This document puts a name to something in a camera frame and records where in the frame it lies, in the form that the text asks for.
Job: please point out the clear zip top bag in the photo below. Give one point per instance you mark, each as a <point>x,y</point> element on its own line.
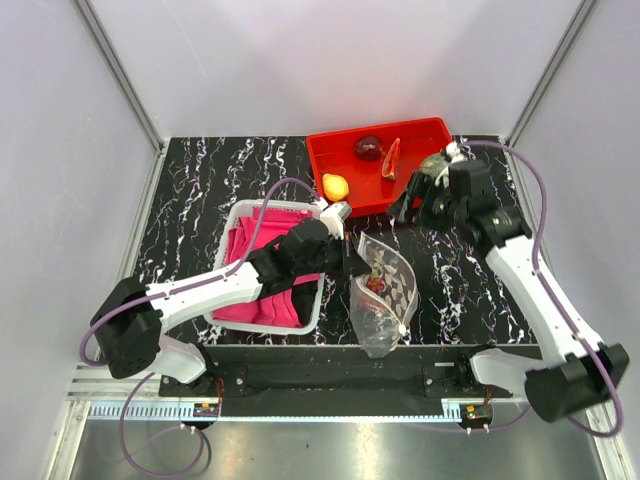
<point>380,322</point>

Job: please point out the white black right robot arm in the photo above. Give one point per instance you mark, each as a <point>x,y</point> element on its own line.
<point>576,370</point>

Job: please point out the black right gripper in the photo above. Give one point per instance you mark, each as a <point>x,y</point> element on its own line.
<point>420,187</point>

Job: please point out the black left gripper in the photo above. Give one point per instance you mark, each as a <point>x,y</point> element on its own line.
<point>353,263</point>

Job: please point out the white perforated plastic basket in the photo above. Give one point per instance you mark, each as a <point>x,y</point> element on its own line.
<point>245,208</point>

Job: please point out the aluminium frame rail right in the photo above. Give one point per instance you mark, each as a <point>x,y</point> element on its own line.
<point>570,36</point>

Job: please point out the aluminium frame rail left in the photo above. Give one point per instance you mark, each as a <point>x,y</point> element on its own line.
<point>107,51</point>

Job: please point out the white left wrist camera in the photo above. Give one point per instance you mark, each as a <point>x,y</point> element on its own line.
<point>333,216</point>

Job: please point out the green fake vegetable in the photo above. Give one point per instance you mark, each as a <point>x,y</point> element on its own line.
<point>433,165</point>

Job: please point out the dark red fake apple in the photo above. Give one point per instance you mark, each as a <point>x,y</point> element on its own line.
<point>369,148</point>

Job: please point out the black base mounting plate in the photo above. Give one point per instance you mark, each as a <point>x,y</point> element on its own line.
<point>337,383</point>

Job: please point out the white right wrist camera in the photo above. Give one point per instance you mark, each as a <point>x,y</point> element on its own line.
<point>452,154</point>

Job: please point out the black cloth in basket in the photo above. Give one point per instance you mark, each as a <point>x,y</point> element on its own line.
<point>303,300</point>

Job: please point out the red fake food piece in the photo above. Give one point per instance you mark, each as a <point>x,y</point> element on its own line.
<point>389,164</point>

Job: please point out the purple fake grapes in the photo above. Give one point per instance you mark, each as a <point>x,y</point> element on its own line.
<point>376,284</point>

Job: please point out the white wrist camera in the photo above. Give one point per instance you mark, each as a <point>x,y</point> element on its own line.
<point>452,154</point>
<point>333,216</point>

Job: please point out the aluminium frame rail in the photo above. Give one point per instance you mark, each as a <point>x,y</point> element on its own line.
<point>107,51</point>
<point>570,36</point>

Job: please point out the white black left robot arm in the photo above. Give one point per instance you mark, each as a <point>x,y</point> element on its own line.
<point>131,325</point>

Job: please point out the yellow fake fruit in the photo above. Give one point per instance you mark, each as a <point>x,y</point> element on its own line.
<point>335,187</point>

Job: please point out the red plastic tray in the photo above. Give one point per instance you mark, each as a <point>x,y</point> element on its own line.
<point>370,193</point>

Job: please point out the pink cloth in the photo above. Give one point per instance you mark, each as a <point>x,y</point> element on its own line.
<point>277,310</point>

